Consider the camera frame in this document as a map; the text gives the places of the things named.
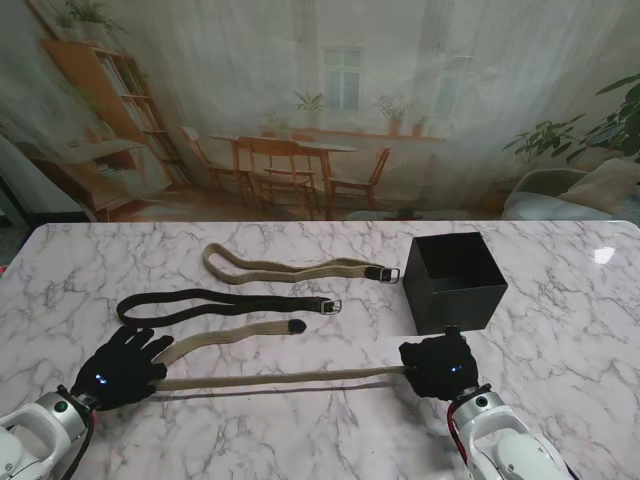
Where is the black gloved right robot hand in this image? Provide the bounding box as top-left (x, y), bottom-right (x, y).
top-left (398, 324), bottom-right (482, 402)

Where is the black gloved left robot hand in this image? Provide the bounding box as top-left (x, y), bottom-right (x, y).
top-left (69, 327), bottom-right (175, 412)

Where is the beige braided belt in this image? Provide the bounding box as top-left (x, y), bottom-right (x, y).
top-left (201, 242), bottom-right (402, 285)
top-left (149, 318), bottom-right (416, 396)

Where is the black square storage box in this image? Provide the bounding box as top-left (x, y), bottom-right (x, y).
top-left (402, 232), bottom-right (509, 335)

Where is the black woven belt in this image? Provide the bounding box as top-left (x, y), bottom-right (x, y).
top-left (116, 288), bottom-right (344, 331)

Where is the printed room scene backdrop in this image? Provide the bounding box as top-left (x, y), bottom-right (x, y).
top-left (0, 0), bottom-right (640, 224)

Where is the red and black cable bundle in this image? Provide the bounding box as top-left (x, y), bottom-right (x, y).
top-left (59, 407), bottom-right (97, 480)
top-left (446, 402), bottom-right (476, 480)

